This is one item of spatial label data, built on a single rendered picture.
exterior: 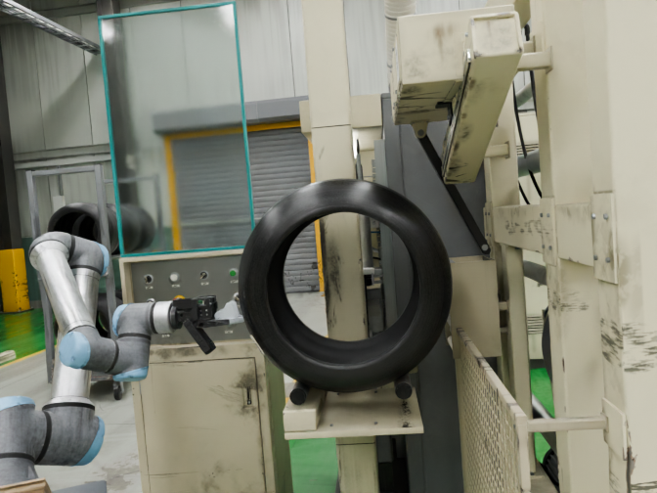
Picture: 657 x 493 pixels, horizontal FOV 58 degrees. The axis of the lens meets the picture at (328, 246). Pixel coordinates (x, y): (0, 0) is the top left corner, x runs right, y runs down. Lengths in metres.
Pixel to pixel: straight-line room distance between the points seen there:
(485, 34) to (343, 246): 0.90
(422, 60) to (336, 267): 0.83
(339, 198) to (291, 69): 9.77
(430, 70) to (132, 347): 1.06
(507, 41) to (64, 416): 1.55
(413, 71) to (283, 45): 10.10
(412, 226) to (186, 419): 1.37
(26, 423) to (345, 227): 1.08
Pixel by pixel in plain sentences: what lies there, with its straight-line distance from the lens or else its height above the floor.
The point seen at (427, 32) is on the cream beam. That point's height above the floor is 1.74.
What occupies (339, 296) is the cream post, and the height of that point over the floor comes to 1.11.
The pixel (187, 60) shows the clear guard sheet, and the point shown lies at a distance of 2.49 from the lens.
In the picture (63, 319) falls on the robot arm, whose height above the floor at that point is 1.15.
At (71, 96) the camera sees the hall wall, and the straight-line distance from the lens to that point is 12.79.
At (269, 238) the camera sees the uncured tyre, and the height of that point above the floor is 1.33.
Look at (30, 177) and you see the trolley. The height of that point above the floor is 1.86.
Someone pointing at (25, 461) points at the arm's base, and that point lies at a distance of 1.87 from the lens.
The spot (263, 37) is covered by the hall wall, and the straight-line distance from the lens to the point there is 11.52.
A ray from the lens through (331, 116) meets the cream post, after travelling 1.95.
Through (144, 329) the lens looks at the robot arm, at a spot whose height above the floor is 1.10.
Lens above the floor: 1.37
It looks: 3 degrees down
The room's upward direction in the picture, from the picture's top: 5 degrees counter-clockwise
